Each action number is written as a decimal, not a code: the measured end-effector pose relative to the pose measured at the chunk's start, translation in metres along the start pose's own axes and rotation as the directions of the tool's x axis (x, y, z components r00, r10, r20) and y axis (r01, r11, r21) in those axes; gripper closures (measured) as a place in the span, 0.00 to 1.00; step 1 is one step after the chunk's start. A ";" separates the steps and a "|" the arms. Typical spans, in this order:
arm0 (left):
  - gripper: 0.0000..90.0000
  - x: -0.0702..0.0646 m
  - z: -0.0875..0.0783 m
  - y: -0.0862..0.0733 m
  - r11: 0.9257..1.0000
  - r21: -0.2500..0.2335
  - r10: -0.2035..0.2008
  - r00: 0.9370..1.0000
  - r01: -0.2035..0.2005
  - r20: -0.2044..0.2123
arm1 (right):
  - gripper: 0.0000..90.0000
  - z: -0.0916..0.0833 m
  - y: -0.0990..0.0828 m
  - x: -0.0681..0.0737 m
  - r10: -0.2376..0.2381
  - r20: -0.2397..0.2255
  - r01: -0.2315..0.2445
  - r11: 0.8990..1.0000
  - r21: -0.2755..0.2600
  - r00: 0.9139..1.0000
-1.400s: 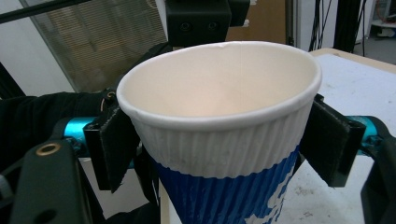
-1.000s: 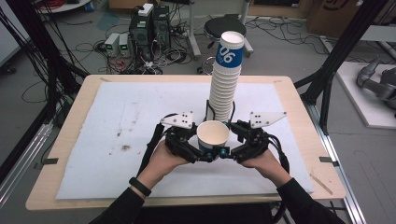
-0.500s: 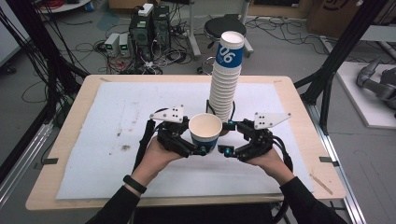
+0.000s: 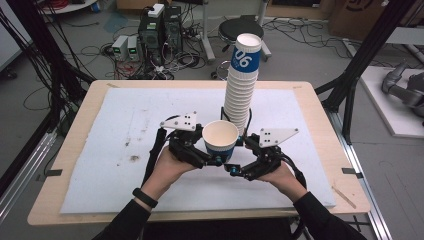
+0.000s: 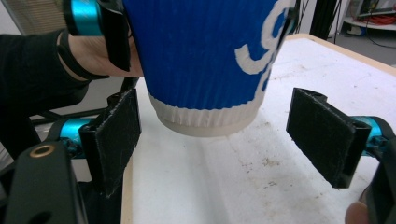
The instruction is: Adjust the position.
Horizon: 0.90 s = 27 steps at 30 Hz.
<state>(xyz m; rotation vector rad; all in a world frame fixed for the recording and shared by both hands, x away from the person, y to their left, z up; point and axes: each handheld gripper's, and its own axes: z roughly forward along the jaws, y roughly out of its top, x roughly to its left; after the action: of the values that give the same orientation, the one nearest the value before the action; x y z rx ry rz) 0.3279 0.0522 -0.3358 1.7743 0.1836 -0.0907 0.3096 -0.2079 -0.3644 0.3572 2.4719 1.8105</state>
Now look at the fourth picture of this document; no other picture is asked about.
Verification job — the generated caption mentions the black cable bundle on frame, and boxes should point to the black cable bundle on frame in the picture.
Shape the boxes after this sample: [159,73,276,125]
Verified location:
[0,0,96,111]

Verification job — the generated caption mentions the cardboard box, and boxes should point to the cardboard box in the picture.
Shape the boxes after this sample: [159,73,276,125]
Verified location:
[327,0,395,42]

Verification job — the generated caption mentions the white box on computer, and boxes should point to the white box on computer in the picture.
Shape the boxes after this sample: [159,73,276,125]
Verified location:
[147,3,166,19]

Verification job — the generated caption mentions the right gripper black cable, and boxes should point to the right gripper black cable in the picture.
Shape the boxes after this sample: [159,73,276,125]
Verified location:
[282,153,308,240]

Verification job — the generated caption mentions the blue paper cup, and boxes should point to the blue paper cup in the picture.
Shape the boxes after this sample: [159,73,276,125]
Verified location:
[201,119,240,165]

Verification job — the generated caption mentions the person's dark clothing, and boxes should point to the person's dark clothing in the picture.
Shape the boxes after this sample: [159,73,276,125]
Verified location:
[142,218,295,240]

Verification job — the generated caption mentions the person's left hand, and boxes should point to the person's left hand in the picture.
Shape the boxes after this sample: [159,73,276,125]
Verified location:
[141,145,200,201]

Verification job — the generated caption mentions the person's right hand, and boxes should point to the person's right hand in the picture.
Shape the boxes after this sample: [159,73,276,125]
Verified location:
[255,160,308,203]

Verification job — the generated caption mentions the white platform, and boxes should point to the white platform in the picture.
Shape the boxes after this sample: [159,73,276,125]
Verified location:
[359,65,424,140]

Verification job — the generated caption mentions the black wire cup holder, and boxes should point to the black wire cup holder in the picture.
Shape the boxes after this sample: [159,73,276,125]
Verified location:
[219,105,254,138]

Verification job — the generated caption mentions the white foam mat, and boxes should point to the white foam mat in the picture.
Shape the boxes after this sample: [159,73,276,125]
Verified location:
[60,87,336,215]

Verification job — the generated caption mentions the tangle of floor cables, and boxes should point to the tangle of floor cables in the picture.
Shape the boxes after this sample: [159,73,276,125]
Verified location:
[78,41,208,81]

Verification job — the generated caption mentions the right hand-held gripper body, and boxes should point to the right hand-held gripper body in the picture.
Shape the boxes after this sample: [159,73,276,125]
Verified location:
[240,127,300,182]

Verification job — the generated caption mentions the white round table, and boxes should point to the white round table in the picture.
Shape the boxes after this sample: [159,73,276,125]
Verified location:
[39,0,98,15]

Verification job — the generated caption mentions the grey power supply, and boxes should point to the grey power supply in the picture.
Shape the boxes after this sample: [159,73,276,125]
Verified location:
[126,35,141,62]
[111,35,130,61]

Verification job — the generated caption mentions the black computer tower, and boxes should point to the black computer tower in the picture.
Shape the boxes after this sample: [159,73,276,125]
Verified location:
[137,13,166,65]
[163,5,184,55]

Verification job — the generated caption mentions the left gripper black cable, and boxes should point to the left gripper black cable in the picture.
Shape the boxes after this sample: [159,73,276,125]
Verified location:
[141,114,181,188]

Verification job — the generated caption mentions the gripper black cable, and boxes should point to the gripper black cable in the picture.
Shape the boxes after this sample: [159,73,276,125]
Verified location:
[282,153,308,240]
[141,114,181,188]

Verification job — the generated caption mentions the grey shelf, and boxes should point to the grey shelf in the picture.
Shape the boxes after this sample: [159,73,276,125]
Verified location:
[385,26,424,47]

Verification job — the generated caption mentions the thin wooden stick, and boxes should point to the thin wooden stick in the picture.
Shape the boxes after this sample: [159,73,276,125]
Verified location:
[331,185,357,210]

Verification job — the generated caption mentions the stack of white paper cups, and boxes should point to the stack of white paper cups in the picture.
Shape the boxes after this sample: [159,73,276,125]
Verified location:
[222,32,263,137]

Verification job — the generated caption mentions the black wristband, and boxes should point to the black wristband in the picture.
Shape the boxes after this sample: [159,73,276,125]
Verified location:
[131,187,159,210]

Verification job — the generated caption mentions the wooden table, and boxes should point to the wooden table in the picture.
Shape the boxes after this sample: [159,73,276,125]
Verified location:
[27,79,372,227]

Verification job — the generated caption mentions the white board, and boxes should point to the white board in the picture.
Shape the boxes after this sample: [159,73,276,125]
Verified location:
[0,5,33,72]

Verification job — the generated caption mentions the aluminium rail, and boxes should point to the aluminium rail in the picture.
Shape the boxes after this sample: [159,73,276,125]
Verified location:
[0,129,58,223]
[327,109,393,240]

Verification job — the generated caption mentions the black round stool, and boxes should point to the black round stool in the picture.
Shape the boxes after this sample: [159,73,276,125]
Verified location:
[218,14,268,53]

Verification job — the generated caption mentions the grey desk leg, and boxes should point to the grey desk leg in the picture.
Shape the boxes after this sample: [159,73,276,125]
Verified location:
[255,0,273,63]
[199,0,217,65]

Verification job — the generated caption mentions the black metal frame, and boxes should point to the black metal frame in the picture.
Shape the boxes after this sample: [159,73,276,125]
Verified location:
[314,0,418,145]

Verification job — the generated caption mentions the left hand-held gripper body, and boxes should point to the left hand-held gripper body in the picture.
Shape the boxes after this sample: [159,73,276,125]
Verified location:
[159,111,214,169]

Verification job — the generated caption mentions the black tape piece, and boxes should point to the black tape piece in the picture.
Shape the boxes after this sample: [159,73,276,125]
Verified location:
[341,167,365,180]
[35,168,64,183]

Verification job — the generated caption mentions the black cables on floor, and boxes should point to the black cables on floor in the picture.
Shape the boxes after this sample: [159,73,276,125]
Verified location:
[262,17,394,68]

